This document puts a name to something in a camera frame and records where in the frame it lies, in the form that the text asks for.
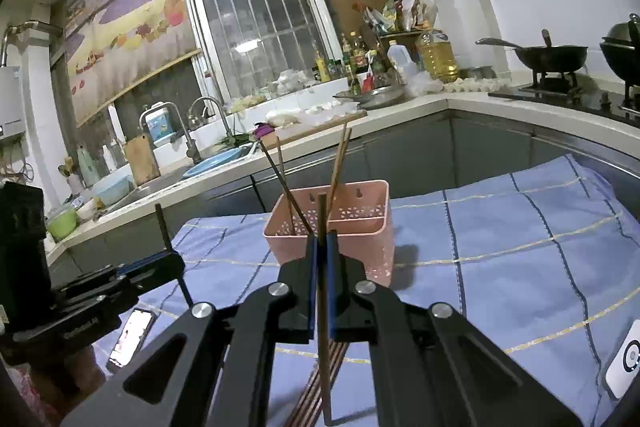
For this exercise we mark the grey kitchen counter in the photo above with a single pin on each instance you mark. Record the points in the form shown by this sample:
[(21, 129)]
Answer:
[(400, 147)]

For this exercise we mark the pile of chopsticks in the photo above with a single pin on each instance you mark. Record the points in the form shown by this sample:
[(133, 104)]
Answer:
[(310, 387)]

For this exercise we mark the pale green bottle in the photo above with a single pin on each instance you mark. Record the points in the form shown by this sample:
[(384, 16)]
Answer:
[(87, 167)]

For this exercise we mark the green bowl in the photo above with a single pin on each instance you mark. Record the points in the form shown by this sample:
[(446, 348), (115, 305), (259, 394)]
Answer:
[(62, 224)]

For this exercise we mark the black wok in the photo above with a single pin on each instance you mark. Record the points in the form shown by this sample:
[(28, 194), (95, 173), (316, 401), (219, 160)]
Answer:
[(550, 57)]

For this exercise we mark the large cooking oil bottle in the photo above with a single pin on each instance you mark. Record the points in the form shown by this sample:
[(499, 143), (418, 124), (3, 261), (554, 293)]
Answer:
[(437, 57)]

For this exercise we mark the metal flue pipe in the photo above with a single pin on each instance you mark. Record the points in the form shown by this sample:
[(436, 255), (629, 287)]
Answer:
[(30, 27)]

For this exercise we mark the smartphone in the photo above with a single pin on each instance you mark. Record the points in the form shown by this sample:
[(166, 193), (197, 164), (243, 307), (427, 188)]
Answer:
[(131, 337)]

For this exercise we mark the brown wooden chopstick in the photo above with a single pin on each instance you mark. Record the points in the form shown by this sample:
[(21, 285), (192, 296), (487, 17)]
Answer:
[(345, 157), (339, 157), (322, 217), (281, 162)]

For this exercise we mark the white water heater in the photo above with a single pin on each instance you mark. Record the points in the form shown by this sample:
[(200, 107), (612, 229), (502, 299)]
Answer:
[(10, 102)]

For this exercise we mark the black pot with lid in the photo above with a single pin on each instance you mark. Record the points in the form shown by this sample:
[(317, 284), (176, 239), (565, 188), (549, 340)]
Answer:
[(622, 49)]

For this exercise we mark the row of condiment bottles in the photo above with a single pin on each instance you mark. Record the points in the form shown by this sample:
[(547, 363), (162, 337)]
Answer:
[(350, 62)]

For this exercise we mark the pink plastic utensil basket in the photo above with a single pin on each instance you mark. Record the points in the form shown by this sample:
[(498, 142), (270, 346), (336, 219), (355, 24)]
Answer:
[(370, 247)]

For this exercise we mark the white plastic jug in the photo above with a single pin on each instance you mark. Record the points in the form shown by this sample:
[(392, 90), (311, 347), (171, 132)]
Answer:
[(402, 64)]

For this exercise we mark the small wooden cutting board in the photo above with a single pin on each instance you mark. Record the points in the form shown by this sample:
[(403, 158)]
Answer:
[(142, 159)]

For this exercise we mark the purple vegetable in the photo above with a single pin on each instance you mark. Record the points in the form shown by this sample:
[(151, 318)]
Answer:
[(262, 130)]

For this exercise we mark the metal basin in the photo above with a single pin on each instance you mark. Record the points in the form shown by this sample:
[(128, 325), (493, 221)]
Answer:
[(375, 97)]

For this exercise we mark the angular metal faucet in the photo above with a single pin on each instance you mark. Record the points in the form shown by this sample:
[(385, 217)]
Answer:
[(175, 107)]

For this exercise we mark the black gas stove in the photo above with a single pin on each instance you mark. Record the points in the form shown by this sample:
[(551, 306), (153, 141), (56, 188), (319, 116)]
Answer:
[(575, 99)]

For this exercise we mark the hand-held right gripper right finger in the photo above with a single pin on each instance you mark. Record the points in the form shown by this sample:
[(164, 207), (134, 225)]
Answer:
[(331, 282)]

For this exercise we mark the light blue bowl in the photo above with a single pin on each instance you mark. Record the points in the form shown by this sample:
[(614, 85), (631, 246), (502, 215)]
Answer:
[(115, 192)]

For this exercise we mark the long wooden cutting board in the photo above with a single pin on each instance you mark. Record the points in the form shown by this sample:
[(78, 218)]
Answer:
[(330, 127)]

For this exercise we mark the gooseneck metal faucet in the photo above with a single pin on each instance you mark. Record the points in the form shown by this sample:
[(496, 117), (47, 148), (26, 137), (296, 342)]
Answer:
[(220, 107)]

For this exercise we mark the barred kitchen window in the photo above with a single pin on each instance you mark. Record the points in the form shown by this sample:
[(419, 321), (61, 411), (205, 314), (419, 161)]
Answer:
[(250, 7)]

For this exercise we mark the blue plastic basin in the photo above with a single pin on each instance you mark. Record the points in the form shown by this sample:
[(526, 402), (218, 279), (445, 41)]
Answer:
[(210, 164)]

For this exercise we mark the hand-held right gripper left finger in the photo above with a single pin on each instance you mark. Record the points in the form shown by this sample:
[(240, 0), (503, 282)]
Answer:
[(312, 282)]

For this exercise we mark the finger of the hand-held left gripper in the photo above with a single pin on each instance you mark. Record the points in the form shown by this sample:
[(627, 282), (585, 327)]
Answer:
[(150, 266)]

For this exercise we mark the person's left hand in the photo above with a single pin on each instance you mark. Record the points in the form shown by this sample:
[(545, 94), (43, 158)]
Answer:
[(65, 379)]

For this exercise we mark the white blue water purifier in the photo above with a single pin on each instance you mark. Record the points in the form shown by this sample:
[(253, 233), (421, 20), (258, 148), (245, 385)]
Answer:
[(162, 127)]

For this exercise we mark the fruit print wall poster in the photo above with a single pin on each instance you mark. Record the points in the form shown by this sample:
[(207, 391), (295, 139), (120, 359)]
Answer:
[(130, 22)]

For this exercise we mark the pile of food packets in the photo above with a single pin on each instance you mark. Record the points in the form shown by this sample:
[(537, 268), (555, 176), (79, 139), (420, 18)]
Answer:
[(395, 17)]

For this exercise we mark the steel sink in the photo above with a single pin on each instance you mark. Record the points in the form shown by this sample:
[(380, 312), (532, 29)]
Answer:
[(145, 194)]

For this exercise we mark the blue checkered cloth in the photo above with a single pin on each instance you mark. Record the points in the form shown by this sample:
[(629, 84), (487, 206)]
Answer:
[(500, 247)]

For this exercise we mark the dark chopstick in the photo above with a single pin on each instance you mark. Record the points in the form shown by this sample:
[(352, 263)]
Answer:
[(162, 227), (280, 179)]

